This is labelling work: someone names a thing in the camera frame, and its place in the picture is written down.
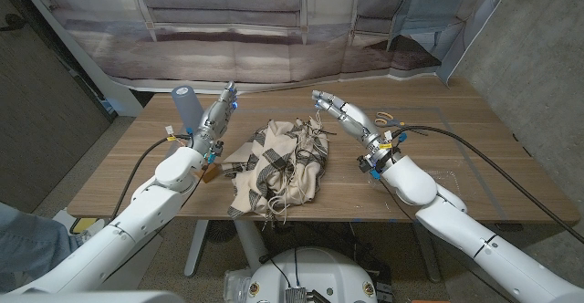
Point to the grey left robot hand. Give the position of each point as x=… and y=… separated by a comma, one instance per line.
x=214, y=120

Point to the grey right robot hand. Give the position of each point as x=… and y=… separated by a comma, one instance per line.
x=353, y=120

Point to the cream plaid fringed scarf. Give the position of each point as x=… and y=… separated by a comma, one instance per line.
x=278, y=161

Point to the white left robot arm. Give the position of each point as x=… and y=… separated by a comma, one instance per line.
x=137, y=221

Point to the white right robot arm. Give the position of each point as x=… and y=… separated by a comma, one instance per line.
x=456, y=230

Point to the grey cylindrical cup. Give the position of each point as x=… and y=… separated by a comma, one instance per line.
x=186, y=107

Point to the small wooden block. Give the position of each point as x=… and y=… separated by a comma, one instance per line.
x=210, y=174

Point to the clear plastic clamshell container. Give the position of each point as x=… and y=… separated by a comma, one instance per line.
x=445, y=182

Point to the printed sofa room backdrop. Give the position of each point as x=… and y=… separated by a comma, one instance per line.
x=219, y=52

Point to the white table leg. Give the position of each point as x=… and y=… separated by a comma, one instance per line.
x=195, y=253
x=250, y=243

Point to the grey table leg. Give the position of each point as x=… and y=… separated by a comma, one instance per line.
x=428, y=253

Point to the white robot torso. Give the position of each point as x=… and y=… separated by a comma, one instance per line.
x=310, y=275

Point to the clear plastic packaging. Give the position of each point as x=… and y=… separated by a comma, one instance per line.
x=235, y=285

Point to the yellow floor object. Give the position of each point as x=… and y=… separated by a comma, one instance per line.
x=82, y=225

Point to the person in blue jeans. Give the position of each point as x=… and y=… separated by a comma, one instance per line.
x=27, y=248

